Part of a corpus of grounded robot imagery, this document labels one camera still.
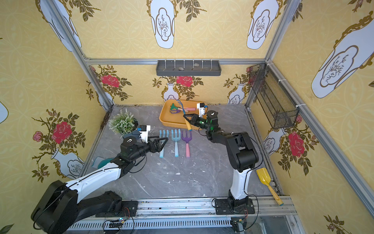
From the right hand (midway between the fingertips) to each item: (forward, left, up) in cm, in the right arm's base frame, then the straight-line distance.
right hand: (183, 118), depth 88 cm
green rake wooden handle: (+25, +11, -16) cm, 32 cm away
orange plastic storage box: (+11, +7, -17) cm, 21 cm away
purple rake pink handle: (-4, -2, -19) cm, 19 cm away
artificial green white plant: (-6, +35, +1) cm, 36 cm away
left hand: (-15, +9, -1) cm, 17 cm away
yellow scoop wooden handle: (-28, -49, -20) cm, 59 cm away
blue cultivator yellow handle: (-3, -3, -1) cm, 5 cm away
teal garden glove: (-23, +51, -17) cm, 58 cm away
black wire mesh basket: (+2, -56, +6) cm, 56 cm away
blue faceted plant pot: (-8, +30, -6) cm, 31 cm away
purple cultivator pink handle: (+27, 0, -21) cm, 34 cm away
